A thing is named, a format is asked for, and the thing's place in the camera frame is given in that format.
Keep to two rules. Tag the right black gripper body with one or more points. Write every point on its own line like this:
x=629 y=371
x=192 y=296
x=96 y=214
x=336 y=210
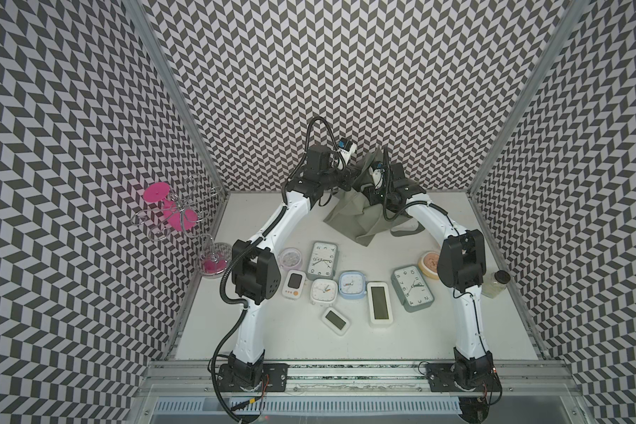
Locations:
x=380 y=195

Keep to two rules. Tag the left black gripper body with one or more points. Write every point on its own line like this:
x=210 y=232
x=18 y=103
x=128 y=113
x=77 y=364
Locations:
x=331 y=177

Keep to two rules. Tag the green canvas bag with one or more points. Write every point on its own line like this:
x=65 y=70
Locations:
x=358 y=220

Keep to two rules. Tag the blue square alarm clock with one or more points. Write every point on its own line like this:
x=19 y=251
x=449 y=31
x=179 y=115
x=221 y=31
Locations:
x=352 y=285

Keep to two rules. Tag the white square analog clock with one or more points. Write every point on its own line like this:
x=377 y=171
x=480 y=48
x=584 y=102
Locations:
x=324 y=292

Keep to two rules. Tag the tall white digital clock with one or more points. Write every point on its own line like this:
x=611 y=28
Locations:
x=380 y=312

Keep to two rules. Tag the white timer with orange buttons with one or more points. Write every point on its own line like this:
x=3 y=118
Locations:
x=294 y=284

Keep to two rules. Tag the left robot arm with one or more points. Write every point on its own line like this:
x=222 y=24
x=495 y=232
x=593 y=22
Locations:
x=253 y=275

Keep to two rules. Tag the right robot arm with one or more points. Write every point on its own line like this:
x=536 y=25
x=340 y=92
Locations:
x=461 y=268

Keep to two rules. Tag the orange round clock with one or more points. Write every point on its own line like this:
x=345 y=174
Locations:
x=428 y=265

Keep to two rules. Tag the green rectangular analog clock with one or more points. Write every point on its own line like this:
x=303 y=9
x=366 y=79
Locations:
x=322 y=262

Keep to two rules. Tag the pink round alarm clock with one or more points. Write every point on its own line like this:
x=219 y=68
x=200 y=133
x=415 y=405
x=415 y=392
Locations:
x=290 y=259

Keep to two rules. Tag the large green analog clock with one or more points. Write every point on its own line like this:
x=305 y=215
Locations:
x=412 y=289

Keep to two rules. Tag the jar with black lid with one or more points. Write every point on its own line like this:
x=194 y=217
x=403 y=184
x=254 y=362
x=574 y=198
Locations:
x=496 y=283

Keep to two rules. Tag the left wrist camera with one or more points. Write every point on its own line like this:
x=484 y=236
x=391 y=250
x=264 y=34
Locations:
x=347 y=148

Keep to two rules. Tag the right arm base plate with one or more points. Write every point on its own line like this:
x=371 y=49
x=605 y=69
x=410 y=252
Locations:
x=453 y=377

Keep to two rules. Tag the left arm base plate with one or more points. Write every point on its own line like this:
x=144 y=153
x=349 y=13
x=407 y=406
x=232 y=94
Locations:
x=241 y=377

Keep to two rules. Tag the aluminium front rail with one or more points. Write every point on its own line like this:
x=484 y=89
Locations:
x=410 y=377

